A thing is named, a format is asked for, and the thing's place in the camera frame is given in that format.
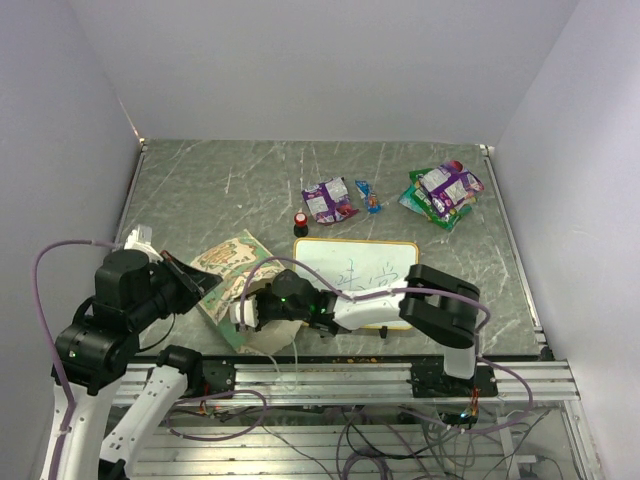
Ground yellow-framed small whiteboard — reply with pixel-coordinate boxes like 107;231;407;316
293;238;420;331

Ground blue small snack packet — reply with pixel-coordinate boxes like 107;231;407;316
354;179;382;214

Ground green box snack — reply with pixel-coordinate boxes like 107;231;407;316
409;168;477;219

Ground green printed paper bag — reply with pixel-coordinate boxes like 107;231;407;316
191;230;302;363

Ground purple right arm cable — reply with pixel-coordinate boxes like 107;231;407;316
238;257;534;436

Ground aluminium rail frame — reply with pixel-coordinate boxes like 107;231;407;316
132;357;603;479

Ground teal snack packet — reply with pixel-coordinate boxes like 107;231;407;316
398;185;471;231

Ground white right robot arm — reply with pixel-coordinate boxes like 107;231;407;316
229;264;490;396

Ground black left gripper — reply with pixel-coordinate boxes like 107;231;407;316
129;248;223;328

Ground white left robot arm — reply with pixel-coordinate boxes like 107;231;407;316
41;233;223;479

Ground purple snack packet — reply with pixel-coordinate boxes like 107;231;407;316
417;161;485;217
301;177;359;225

